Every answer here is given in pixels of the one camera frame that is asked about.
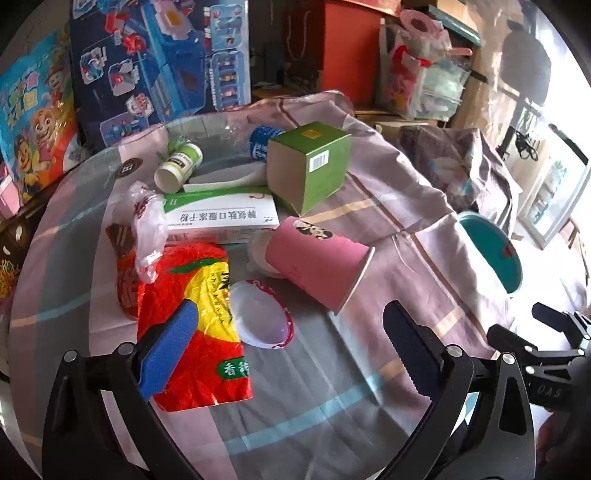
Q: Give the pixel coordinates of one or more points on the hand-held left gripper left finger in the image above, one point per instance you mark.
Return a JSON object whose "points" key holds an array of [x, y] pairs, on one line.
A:
{"points": [[168, 353]]}

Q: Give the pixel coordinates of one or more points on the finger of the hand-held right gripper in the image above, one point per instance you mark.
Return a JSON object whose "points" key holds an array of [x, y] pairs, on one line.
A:
{"points": [[512, 339], [561, 323]]}

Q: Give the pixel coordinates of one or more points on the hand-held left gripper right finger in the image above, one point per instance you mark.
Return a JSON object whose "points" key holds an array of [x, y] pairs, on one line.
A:
{"points": [[411, 346]]}

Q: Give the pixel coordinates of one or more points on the red yellow snack bag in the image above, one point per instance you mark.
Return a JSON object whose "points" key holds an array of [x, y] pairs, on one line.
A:
{"points": [[207, 332]]}

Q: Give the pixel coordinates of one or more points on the white green medicine box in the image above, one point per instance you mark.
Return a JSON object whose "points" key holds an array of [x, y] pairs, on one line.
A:
{"points": [[221, 221]]}

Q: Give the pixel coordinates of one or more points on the green cardboard box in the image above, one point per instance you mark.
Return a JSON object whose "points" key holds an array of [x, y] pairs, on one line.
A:
{"points": [[300, 184]]}

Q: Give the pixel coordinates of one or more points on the clear green plastic packaging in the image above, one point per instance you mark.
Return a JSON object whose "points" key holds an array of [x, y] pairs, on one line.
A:
{"points": [[178, 143]]}

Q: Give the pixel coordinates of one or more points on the clear water bottle blue label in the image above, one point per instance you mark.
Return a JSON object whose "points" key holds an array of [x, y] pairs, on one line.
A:
{"points": [[261, 143]]}

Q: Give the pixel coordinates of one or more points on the white red-rimmed plastic dish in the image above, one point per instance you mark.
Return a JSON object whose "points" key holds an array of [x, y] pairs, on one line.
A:
{"points": [[258, 314]]}

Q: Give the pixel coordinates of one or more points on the white crumpled plastic bag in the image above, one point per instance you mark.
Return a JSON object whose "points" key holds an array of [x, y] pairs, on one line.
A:
{"points": [[147, 230]]}

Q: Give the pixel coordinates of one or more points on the white framed board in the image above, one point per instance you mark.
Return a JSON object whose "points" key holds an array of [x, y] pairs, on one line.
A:
{"points": [[554, 198]]}

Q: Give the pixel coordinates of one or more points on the pink paper cup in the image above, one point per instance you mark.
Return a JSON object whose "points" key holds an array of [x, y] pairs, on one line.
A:
{"points": [[314, 263]]}

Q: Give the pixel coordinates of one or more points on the black colourful printed box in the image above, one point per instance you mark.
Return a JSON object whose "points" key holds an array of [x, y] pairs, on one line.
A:
{"points": [[11, 277]]}

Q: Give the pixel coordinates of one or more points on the white pill bottle green label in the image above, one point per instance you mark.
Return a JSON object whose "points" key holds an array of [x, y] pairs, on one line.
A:
{"points": [[178, 168]]}

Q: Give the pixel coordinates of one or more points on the round black sticker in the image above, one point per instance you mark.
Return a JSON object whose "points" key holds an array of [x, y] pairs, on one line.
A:
{"points": [[124, 168]]}

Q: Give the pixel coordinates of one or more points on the white paper tissue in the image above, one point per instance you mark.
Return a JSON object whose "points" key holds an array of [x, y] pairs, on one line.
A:
{"points": [[249, 177]]}

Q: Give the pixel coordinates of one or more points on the pink box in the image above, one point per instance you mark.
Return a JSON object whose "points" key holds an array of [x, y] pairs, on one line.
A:
{"points": [[11, 196]]}

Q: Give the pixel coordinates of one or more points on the brown cardboard box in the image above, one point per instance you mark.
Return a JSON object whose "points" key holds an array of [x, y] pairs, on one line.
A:
{"points": [[485, 92]]}

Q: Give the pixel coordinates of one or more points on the cartoon dog toy package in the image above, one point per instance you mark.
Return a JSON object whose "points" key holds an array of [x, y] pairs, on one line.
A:
{"points": [[37, 129]]}

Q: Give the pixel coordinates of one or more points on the plastic bag of pink toys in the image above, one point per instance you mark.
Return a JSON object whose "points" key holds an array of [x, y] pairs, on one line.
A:
{"points": [[401, 78]]}

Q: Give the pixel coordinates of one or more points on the black chair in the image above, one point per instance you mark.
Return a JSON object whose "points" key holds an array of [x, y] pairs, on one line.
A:
{"points": [[526, 55]]}

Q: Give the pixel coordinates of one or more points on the blue toy box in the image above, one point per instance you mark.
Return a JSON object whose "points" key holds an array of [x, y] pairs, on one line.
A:
{"points": [[152, 69]]}

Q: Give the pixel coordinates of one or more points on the dark red paper bag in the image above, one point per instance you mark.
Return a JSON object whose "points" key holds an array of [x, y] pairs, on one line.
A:
{"points": [[302, 46]]}

